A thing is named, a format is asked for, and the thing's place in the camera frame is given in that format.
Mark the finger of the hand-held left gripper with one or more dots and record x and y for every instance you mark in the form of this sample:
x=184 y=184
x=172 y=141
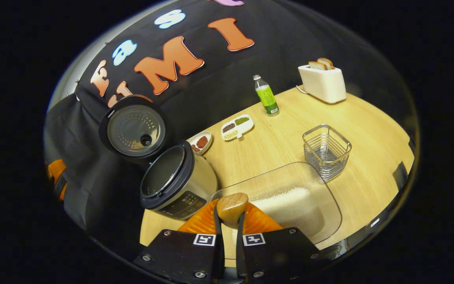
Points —
x=55 y=173

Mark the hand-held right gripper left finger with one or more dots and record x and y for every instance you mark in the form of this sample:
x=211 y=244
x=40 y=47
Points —
x=179 y=256

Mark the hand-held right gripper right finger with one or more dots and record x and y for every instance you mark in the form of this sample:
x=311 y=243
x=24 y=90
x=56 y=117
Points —
x=282 y=256

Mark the white rice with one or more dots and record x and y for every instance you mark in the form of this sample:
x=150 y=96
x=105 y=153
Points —
x=294 y=209

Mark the wooden spoon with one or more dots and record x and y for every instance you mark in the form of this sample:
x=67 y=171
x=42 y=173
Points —
x=231 y=209

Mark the dark grey rice cooker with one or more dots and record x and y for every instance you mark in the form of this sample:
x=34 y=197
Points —
x=179 y=185

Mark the clear plastic container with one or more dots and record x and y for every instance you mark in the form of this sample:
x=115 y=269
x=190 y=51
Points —
x=274 y=179

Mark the round plate of red dates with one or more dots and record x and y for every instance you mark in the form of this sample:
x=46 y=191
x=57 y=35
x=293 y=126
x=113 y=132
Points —
x=200 y=142

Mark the white divided dish of beans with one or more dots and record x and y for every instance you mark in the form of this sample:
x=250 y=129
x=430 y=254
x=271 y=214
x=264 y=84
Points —
x=237 y=127

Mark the green drink bottle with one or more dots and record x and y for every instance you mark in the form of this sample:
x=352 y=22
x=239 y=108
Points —
x=267 y=96

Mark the white toaster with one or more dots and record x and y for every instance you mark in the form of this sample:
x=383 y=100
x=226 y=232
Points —
x=323 y=85

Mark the toasted bread slice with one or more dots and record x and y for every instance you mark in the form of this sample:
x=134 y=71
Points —
x=326 y=62
x=317 y=65

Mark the black backdrop cloth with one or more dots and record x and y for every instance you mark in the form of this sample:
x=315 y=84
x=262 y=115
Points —
x=290 y=31

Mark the black table edge bracket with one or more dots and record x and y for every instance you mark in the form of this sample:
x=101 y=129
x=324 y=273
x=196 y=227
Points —
x=400 y=175

